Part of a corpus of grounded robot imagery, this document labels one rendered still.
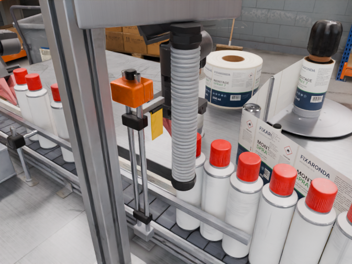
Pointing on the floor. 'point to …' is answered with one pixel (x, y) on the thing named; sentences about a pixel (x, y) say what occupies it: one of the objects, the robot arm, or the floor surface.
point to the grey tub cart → (34, 35)
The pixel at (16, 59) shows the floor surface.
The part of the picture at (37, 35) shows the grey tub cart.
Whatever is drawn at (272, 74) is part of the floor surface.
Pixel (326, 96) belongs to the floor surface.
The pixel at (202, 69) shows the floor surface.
